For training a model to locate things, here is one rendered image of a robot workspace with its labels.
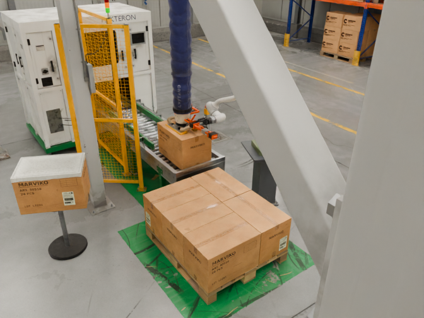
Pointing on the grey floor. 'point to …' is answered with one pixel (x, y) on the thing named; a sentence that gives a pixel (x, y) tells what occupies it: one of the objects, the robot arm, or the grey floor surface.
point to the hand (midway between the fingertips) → (195, 124)
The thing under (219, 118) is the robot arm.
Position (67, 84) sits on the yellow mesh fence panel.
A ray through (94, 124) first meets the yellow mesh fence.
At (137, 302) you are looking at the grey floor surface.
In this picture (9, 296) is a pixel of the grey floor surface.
